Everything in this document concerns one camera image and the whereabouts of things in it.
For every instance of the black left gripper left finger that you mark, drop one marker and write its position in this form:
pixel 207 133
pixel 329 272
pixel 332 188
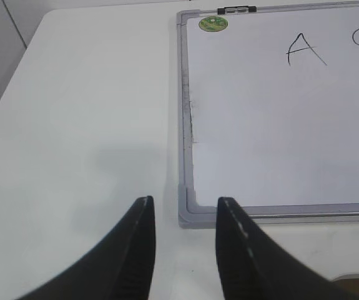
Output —
pixel 120 266

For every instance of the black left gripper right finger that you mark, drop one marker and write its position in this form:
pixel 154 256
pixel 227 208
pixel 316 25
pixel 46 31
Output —
pixel 251 265

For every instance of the round green sticker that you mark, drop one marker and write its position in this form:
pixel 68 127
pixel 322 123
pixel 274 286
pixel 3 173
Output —
pixel 213 24

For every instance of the white whiteboard with grey frame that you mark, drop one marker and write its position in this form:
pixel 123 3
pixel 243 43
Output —
pixel 269 114

